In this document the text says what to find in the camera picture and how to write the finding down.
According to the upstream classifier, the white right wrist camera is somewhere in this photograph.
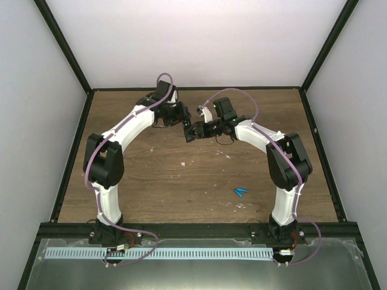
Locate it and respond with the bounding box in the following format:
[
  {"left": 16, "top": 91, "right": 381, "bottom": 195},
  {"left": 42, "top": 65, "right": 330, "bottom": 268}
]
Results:
[{"left": 196, "top": 106, "right": 213, "bottom": 123}]

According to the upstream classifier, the black remote control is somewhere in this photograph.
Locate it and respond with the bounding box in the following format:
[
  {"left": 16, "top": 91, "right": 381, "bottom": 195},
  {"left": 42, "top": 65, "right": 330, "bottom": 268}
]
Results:
[{"left": 182, "top": 118, "right": 192, "bottom": 136}]

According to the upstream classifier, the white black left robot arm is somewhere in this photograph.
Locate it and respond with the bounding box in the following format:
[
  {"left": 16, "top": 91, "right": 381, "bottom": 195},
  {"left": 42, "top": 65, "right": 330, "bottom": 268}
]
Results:
[{"left": 83, "top": 80, "right": 190, "bottom": 244}]

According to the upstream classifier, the black enclosure frame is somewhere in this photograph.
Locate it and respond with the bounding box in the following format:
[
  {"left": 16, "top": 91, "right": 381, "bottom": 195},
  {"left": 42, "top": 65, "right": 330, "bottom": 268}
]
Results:
[{"left": 16, "top": 0, "right": 380, "bottom": 290}]

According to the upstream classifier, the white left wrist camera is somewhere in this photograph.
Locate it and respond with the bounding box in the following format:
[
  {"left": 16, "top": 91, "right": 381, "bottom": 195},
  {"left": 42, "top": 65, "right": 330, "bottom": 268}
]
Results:
[{"left": 166, "top": 88, "right": 179, "bottom": 106}]

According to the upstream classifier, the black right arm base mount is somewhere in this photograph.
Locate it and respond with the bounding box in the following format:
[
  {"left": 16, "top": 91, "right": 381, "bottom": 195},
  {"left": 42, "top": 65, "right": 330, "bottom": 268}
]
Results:
[{"left": 248, "top": 222, "right": 305, "bottom": 245}]

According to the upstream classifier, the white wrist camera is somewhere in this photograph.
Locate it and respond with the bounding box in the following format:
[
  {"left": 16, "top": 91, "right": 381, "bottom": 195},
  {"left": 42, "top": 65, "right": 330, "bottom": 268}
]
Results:
[
  {"left": 196, "top": 106, "right": 213, "bottom": 123},
  {"left": 166, "top": 88, "right": 179, "bottom": 106}
]

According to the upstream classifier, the light blue slotted cable duct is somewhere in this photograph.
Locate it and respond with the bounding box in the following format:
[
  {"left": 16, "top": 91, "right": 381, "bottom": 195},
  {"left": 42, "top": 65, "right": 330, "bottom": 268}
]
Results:
[{"left": 44, "top": 247, "right": 273, "bottom": 260}]

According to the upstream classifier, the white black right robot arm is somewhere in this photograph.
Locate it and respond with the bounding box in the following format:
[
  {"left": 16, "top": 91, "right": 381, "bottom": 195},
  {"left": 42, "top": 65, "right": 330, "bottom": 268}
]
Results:
[{"left": 183, "top": 97, "right": 313, "bottom": 243}]

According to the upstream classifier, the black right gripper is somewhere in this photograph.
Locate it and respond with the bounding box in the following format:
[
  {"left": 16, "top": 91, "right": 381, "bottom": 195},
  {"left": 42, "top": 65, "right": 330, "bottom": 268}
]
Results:
[{"left": 186, "top": 119, "right": 224, "bottom": 140}]

